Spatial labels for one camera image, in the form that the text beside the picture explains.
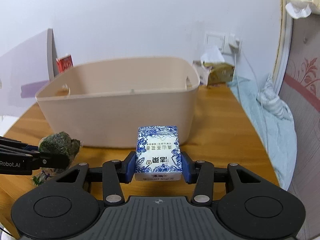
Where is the white purple cabinet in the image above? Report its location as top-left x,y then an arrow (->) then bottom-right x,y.
1,29 -> 54,117

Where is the light blue quilt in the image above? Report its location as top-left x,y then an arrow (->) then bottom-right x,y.
227,76 -> 297,190

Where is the patterned headboard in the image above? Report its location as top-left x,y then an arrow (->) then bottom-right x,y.
279,14 -> 319,239

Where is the white plugged charger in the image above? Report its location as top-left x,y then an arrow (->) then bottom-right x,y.
228,33 -> 242,54

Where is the green leafy plastic bag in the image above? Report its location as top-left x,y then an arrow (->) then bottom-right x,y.
33,132 -> 82,186

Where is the red milk carton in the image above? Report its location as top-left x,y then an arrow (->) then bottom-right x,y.
56,55 -> 73,74

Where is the gold tissue box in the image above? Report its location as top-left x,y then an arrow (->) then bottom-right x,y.
193,46 -> 235,86

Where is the blue white tissue pack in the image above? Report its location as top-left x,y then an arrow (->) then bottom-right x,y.
135,126 -> 182,181

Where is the beige plastic storage bin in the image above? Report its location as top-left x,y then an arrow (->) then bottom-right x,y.
35,57 -> 200,148

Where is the white wall switch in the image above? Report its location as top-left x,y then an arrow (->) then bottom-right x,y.
205,33 -> 226,52

